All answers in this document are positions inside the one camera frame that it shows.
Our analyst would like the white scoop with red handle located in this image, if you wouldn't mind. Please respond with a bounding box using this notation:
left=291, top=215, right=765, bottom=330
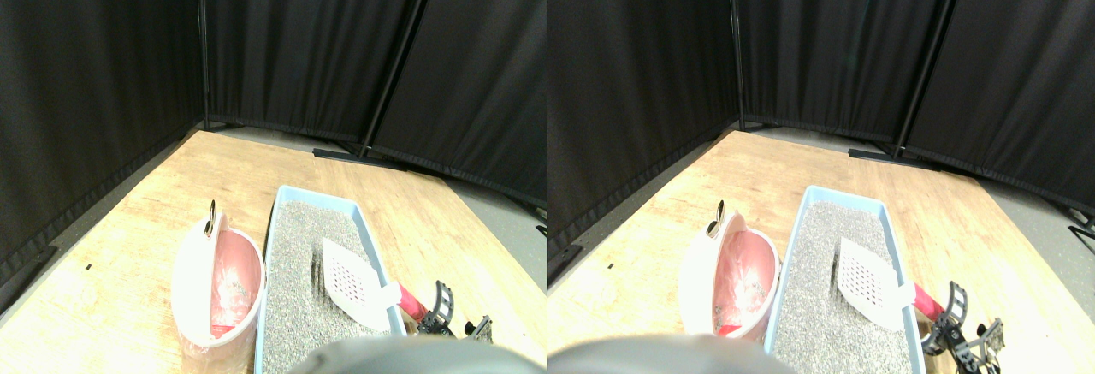
left=834, top=237, right=946, bottom=332
left=321, top=237, right=429, bottom=328

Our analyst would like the blue litter tray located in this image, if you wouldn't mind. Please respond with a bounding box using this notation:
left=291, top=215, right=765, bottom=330
left=254, top=185, right=408, bottom=374
left=763, top=185, right=926, bottom=374

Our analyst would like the white bin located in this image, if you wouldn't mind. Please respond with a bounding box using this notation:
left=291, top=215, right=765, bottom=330
left=678, top=200, right=781, bottom=345
left=170, top=200, right=267, bottom=359

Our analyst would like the black curtain stand pole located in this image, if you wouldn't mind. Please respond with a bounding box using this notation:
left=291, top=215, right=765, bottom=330
left=196, top=0, right=213, bottom=128
left=359, top=0, right=441, bottom=157
left=727, top=0, right=746, bottom=128
left=892, top=0, right=969, bottom=157

